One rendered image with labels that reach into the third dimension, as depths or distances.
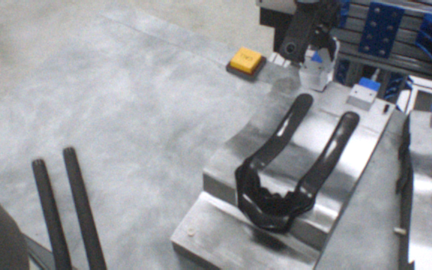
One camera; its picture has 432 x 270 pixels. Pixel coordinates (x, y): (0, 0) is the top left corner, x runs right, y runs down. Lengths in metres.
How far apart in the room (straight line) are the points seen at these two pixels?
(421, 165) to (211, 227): 0.44
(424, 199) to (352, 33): 0.59
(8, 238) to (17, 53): 2.53
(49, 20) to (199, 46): 1.65
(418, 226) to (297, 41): 0.41
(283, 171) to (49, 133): 0.60
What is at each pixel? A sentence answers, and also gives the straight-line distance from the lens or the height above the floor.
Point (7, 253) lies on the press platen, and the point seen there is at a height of 1.52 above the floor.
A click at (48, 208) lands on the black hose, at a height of 0.86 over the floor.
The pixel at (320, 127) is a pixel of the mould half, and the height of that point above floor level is 0.89.
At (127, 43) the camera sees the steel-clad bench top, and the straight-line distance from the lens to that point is 1.38.
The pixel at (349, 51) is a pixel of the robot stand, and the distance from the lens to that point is 1.46.
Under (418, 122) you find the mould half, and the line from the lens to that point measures 1.14.
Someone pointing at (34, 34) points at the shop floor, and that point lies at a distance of 2.82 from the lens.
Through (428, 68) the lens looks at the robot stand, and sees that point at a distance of 1.46.
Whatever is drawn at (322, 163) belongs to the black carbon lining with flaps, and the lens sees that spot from 1.00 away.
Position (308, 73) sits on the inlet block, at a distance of 1.07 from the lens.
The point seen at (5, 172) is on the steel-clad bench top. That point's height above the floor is 0.80.
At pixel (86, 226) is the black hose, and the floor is 0.89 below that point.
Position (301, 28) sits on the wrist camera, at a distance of 0.94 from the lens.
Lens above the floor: 1.71
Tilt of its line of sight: 54 degrees down
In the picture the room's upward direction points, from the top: 6 degrees counter-clockwise
